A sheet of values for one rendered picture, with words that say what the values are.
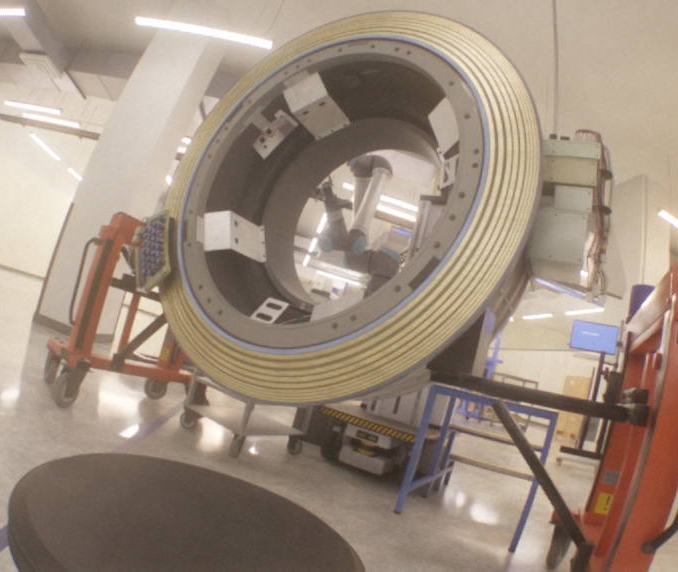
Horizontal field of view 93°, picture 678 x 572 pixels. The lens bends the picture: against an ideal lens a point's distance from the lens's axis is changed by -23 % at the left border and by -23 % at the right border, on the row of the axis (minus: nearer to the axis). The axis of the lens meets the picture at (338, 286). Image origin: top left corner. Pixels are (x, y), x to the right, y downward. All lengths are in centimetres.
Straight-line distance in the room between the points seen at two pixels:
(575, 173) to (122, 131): 434
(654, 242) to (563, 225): 556
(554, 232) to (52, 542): 112
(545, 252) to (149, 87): 451
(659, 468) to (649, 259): 568
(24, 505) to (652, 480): 93
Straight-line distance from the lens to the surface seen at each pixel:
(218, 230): 164
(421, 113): 159
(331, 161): 193
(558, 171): 121
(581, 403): 110
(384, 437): 224
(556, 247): 110
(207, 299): 142
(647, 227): 660
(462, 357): 108
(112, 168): 463
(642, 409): 99
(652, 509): 92
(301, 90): 174
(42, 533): 34
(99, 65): 716
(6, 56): 854
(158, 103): 483
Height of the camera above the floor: 62
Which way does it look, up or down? 9 degrees up
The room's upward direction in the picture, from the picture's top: 16 degrees clockwise
